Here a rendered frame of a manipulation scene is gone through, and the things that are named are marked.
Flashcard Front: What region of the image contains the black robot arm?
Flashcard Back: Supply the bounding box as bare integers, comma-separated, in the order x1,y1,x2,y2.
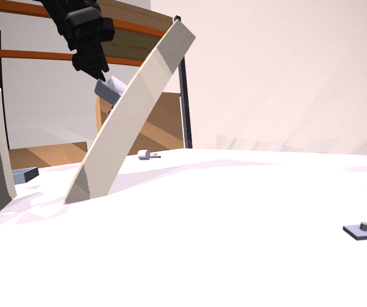
34,0,115,42

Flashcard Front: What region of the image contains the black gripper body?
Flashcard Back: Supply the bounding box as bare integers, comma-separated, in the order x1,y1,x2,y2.
53,6,104,71

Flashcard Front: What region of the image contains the white cylinder with two slots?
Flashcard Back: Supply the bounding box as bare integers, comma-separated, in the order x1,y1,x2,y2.
106,76,127,94

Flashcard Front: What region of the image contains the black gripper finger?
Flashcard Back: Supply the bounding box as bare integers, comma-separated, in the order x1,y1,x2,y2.
77,59,106,82
74,28,109,73

